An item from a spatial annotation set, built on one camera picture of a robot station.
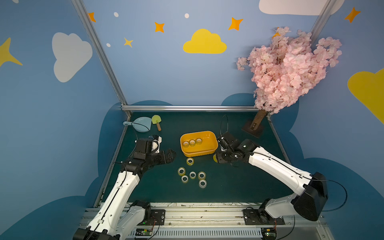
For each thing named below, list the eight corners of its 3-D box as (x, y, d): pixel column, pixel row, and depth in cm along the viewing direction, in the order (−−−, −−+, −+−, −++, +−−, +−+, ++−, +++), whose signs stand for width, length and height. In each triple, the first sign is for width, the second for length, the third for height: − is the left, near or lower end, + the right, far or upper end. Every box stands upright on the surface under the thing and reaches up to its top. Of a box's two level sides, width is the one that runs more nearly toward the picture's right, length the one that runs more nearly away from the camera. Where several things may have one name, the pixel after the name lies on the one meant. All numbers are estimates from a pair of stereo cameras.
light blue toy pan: (122, 132, 112) (120, 129, 110) (126, 119, 120) (125, 117, 118) (150, 132, 113) (149, 129, 110) (152, 119, 121) (152, 117, 118)
